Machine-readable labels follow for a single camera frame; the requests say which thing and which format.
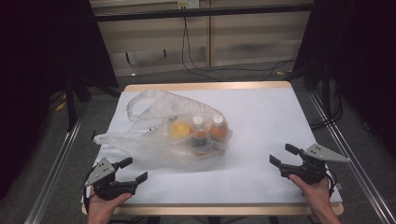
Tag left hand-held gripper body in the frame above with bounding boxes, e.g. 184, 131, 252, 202
84, 157, 138, 202

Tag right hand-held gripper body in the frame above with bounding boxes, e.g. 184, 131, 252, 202
279, 143, 351, 185

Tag clear plastic bag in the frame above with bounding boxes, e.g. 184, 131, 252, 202
92, 89, 233, 171

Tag yellow banana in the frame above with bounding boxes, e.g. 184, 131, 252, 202
169, 120, 192, 139

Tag orange juice bottle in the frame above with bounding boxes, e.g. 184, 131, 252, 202
190, 115, 209, 149
207, 114, 230, 145

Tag person's right hand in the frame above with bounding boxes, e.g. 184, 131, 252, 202
288, 174, 332, 217

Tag person's left hand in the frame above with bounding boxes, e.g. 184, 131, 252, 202
87, 186, 134, 224

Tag white table sheet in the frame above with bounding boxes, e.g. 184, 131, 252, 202
81, 88, 344, 205

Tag black stand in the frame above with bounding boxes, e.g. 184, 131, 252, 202
303, 62, 332, 119
64, 76, 92, 133

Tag wooden table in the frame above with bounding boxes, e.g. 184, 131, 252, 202
81, 80, 345, 217

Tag black curtain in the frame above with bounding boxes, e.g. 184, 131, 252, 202
0, 0, 120, 200
291, 0, 396, 158

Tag black horizontal bar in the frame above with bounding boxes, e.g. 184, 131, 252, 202
93, 3, 314, 22

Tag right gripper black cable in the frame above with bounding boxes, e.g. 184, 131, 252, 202
325, 168, 340, 198

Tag metal floor rail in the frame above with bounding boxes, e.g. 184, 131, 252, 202
307, 90, 396, 224
23, 104, 92, 224

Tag black floor cables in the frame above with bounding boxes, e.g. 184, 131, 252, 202
309, 79, 344, 131

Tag black wall cable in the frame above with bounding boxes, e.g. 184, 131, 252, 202
180, 17, 297, 82

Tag white wall socket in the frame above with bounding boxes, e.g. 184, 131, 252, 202
177, 0, 200, 9

